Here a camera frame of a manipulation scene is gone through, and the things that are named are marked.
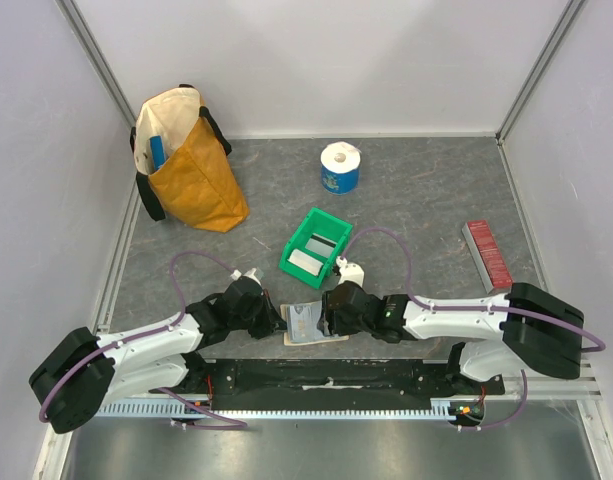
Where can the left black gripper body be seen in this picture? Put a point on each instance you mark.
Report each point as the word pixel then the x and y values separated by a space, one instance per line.
pixel 259 320

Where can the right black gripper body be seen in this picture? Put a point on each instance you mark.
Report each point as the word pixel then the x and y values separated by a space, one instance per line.
pixel 331 310

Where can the white card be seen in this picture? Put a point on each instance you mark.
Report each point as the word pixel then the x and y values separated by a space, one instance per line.
pixel 305 262
pixel 302 320

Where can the beige leather card holder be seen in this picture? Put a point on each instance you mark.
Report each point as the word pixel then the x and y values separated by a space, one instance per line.
pixel 320 339

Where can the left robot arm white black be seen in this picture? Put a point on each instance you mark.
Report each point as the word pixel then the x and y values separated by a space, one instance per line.
pixel 88 371

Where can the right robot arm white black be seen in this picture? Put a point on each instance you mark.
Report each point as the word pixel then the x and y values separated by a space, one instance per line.
pixel 525 328

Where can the white card in bin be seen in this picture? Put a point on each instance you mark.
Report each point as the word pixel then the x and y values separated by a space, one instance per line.
pixel 305 262

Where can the card with magnetic stripe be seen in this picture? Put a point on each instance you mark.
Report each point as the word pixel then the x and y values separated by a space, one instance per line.
pixel 321 246

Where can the green plastic bin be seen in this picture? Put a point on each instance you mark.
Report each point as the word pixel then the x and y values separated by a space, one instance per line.
pixel 324 224

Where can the toilet paper roll blue wrap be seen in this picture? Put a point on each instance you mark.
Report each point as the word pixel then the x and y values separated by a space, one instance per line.
pixel 340 167

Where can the red and grey box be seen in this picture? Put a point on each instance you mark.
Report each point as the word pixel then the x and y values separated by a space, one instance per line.
pixel 487 256

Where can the orange tote bag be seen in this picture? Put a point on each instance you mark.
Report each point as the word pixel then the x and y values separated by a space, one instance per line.
pixel 196 185

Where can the blue item in bag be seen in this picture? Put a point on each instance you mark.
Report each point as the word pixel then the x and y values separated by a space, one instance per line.
pixel 158 152

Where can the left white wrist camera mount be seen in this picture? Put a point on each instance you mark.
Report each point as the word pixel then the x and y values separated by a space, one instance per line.
pixel 251 274

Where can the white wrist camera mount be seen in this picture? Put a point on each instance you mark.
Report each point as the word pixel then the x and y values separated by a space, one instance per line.
pixel 348 271
pixel 251 274

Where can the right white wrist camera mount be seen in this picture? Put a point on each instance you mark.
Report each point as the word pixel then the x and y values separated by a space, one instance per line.
pixel 348 271

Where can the white slotted cable duct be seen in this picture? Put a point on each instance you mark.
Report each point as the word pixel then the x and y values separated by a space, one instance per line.
pixel 169 408

